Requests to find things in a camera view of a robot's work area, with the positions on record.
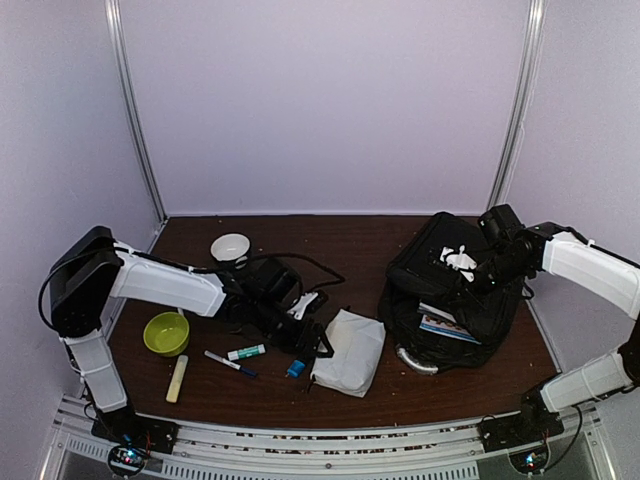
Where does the blue black highlighter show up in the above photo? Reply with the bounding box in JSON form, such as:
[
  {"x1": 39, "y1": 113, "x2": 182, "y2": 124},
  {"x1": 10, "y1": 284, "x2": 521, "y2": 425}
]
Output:
[{"x1": 286, "y1": 360, "x2": 306, "y2": 378}]

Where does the white black ceramic bowl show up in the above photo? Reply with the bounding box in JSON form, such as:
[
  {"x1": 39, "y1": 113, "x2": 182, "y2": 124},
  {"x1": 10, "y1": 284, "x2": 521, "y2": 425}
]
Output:
[{"x1": 210, "y1": 233, "x2": 252, "y2": 269}]

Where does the dog picture book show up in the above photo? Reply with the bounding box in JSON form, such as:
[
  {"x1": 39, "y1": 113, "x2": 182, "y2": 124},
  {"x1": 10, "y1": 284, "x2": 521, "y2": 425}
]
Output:
[{"x1": 419, "y1": 315, "x2": 481, "y2": 345}]

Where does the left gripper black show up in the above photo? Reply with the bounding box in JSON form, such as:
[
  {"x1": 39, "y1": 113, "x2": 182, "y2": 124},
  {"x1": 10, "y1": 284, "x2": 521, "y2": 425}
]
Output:
[{"x1": 251, "y1": 297, "x2": 334, "y2": 358}]

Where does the yellow highlighter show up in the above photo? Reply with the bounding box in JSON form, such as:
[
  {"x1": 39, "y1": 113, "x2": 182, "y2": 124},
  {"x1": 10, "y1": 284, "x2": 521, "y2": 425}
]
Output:
[{"x1": 165, "y1": 355, "x2": 189, "y2": 403}]

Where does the green white glue stick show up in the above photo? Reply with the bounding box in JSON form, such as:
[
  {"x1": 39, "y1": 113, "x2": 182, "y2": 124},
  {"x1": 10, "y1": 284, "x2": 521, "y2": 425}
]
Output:
[{"x1": 227, "y1": 344, "x2": 266, "y2": 361}]

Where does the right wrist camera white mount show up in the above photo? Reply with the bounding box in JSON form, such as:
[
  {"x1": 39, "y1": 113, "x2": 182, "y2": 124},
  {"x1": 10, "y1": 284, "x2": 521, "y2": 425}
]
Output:
[{"x1": 439, "y1": 245, "x2": 478, "y2": 283}]

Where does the aluminium corner post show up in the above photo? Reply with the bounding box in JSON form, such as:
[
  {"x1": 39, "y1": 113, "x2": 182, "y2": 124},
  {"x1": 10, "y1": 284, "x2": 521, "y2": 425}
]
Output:
[
  {"x1": 486, "y1": 0, "x2": 547, "y2": 210},
  {"x1": 104, "y1": 0, "x2": 168, "y2": 225}
]

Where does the black student bag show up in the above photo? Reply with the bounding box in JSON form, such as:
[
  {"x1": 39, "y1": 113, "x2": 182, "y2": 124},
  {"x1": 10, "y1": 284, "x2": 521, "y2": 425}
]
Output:
[{"x1": 378, "y1": 212, "x2": 525, "y2": 373}]

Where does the blue Hamer book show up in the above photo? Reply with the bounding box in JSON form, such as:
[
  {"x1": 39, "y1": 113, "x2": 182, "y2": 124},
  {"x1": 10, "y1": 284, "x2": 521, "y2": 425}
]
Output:
[{"x1": 418, "y1": 302, "x2": 456, "y2": 324}]

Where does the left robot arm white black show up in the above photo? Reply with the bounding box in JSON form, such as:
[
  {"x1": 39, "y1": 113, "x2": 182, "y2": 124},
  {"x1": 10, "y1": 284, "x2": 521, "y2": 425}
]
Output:
[{"x1": 37, "y1": 226, "x2": 344, "y2": 444}]

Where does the green plastic bowl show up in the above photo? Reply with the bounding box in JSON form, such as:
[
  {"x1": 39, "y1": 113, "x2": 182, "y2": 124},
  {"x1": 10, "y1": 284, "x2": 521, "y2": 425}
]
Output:
[{"x1": 143, "y1": 312, "x2": 190, "y2": 357}]

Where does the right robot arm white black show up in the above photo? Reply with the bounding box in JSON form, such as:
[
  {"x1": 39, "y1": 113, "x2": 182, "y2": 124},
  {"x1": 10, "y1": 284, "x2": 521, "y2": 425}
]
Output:
[{"x1": 470, "y1": 204, "x2": 639, "y2": 442}]

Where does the white blue pen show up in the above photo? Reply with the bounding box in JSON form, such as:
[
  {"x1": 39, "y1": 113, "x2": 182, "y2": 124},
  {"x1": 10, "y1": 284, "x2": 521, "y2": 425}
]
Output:
[{"x1": 203, "y1": 350, "x2": 258, "y2": 378}]

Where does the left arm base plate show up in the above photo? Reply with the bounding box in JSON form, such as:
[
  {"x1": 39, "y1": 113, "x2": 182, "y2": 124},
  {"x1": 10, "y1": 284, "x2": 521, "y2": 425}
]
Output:
[{"x1": 91, "y1": 416, "x2": 179, "y2": 454}]

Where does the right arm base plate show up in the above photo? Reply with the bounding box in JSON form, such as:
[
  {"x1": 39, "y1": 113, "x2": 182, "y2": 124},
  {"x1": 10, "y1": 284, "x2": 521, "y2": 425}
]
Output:
[{"x1": 478, "y1": 413, "x2": 564, "y2": 452}]

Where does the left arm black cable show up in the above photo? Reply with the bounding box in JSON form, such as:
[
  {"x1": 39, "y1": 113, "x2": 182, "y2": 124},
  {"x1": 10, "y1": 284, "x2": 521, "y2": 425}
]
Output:
[{"x1": 38, "y1": 252, "x2": 346, "y2": 331}]

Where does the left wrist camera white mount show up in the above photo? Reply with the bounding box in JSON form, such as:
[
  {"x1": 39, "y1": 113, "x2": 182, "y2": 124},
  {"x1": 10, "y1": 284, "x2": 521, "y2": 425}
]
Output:
[{"x1": 287, "y1": 290, "x2": 328, "y2": 321}]

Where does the aluminium front rail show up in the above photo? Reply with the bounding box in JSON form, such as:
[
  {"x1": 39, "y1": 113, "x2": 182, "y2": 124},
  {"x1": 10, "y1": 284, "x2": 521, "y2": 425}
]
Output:
[{"x1": 39, "y1": 394, "x2": 616, "y2": 480}]

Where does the right aluminium corner post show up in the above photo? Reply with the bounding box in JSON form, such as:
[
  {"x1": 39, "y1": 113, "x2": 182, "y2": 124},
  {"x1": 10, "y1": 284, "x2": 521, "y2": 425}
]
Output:
[{"x1": 486, "y1": 0, "x2": 547, "y2": 210}]

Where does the left aluminium corner post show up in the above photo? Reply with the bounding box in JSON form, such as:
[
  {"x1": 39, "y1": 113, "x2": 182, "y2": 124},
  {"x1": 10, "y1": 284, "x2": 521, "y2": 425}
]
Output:
[{"x1": 104, "y1": 0, "x2": 168, "y2": 225}]

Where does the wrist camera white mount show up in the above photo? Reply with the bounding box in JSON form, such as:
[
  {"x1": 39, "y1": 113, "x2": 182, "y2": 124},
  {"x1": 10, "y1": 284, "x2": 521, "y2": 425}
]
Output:
[
  {"x1": 287, "y1": 290, "x2": 328, "y2": 321},
  {"x1": 439, "y1": 245, "x2": 478, "y2": 283}
]

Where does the white fabric pouch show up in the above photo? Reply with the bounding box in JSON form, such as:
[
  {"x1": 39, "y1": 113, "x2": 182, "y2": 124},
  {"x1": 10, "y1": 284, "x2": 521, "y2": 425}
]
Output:
[{"x1": 310, "y1": 309, "x2": 386, "y2": 398}]

